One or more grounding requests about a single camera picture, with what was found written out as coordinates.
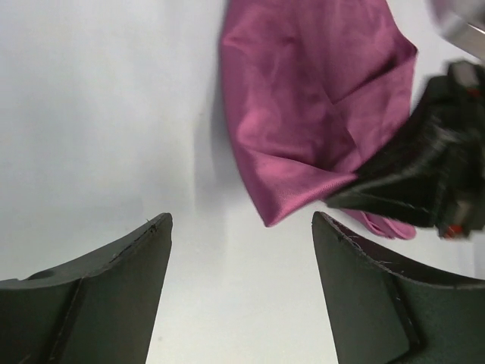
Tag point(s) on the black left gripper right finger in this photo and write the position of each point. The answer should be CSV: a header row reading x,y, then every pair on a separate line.
x,y
384,307

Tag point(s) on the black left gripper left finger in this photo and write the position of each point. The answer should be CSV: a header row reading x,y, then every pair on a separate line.
x,y
98,308

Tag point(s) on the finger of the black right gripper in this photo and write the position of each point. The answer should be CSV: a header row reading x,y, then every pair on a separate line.
x,y
412,178

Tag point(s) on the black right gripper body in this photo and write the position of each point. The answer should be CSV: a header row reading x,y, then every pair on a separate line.
x,y
459,124

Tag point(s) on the purple cloth napkin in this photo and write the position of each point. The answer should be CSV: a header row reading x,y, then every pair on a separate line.
x,y
312,89

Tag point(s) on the right aluminium frame post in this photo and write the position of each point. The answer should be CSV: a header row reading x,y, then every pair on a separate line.
x,y
460,23

